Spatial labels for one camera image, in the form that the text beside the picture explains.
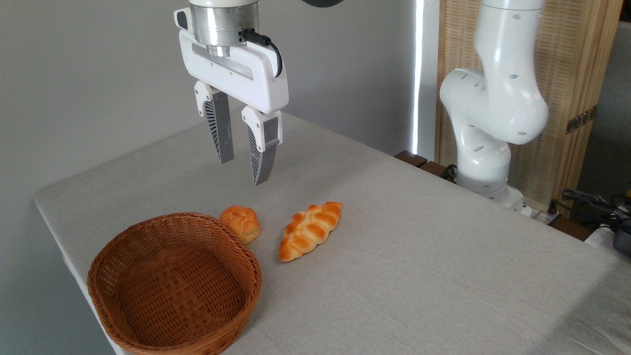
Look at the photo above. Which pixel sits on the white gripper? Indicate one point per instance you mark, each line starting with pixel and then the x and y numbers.
pixel 256 81

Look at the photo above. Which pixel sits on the round bread roll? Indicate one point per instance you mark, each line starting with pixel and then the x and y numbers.
pixel 240 222

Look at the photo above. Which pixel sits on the braided bread loaf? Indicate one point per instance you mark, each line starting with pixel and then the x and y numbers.
pixel 308 230

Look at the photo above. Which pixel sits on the brown wicker basket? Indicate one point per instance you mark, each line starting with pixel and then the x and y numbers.
pixel 172 291

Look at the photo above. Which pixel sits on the dark brown wooden furniture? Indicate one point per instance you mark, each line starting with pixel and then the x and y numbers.
pixel 411 159

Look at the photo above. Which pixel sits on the grey tablecloth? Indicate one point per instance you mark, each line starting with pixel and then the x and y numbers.
pixel 394 256

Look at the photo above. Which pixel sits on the white power strip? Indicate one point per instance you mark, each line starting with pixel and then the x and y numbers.
pixel 537 213

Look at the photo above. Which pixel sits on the bamboo folding screen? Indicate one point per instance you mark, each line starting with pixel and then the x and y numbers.
pixel 572 54

